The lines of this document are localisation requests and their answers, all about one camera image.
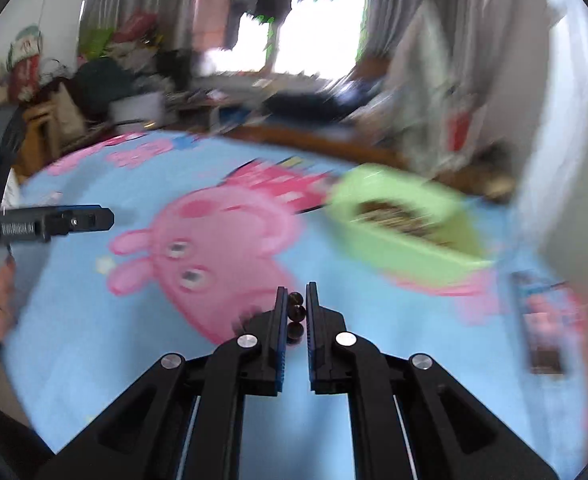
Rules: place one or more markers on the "wooden bed frame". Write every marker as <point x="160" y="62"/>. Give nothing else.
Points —
<point x="314" y="142"/>

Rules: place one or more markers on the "black cushion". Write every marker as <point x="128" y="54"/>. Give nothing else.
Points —
<point x="309" y="106"/>

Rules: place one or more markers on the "white storage box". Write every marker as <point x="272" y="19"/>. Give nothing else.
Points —
<point x="136" y="108"/>

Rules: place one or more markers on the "green plastic bag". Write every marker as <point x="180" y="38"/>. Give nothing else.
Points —
<point x="95" y="42"/>

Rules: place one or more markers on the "pink hanging towel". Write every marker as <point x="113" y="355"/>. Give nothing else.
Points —
<point x="213" y="10"/>

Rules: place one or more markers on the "pink plastic bag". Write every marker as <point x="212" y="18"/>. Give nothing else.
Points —
<point x="138" y="26"/>

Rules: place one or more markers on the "wooden stool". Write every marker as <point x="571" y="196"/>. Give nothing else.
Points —
<point x="54" y="120"/>

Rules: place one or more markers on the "person's dark pants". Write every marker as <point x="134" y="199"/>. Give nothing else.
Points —
<point x="4" y="445"/>

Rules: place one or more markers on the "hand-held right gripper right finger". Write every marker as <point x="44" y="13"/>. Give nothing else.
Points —
<point x="313" y="355"/>

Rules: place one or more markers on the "green plastic basin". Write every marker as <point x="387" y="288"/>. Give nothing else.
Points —
<point x="414" y="260"/>

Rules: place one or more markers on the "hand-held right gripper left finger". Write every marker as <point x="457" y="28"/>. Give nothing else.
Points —
<point x="280" y="355"/>

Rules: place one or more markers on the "floral green cloth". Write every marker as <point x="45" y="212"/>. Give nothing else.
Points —
<point x="431" y="85"/>

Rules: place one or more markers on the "cartoon pig printed blanket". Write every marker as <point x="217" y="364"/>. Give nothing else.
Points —
<point x="124" y="340"/>

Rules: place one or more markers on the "dark green bag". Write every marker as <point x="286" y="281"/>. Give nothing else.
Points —
<point x="105" y="85"/>

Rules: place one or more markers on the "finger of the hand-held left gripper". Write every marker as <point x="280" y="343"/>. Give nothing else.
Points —
<point x="74" y="221"/>

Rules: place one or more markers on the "smartphone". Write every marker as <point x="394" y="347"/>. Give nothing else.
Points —
<point x="546" y="325"/>

